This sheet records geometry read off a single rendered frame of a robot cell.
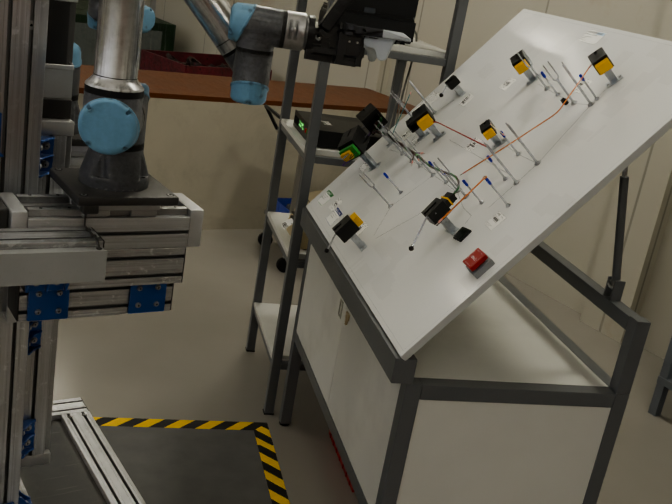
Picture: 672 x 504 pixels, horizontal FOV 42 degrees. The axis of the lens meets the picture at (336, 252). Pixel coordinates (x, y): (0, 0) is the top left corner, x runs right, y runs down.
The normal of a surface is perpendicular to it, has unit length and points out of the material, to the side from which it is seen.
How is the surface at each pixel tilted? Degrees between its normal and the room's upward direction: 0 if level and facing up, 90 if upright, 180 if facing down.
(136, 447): 0
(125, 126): 97
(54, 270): 90
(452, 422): 90
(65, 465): 0
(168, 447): 0
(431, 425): 90
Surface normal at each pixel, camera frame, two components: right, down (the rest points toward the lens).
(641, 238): -0.84, 0.04
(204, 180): 0.52, 0.35
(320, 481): 0.17, -0.94
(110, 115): 0.08, 0.45
